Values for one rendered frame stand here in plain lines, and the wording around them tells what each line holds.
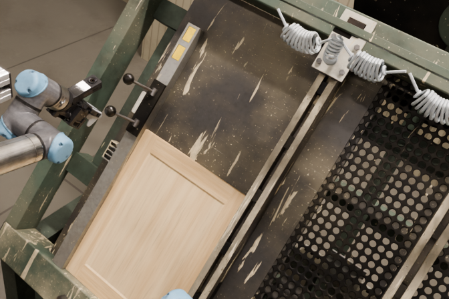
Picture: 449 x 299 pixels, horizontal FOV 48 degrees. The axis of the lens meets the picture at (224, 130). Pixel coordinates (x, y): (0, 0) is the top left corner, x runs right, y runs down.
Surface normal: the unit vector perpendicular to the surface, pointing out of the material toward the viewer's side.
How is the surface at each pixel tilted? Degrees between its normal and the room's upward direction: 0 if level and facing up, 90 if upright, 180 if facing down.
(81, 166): 53
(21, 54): 0
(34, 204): 90
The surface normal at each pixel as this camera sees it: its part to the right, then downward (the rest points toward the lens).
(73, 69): 0.18, -0.76
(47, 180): 0.79, 0.49
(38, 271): -0.36, -0.13
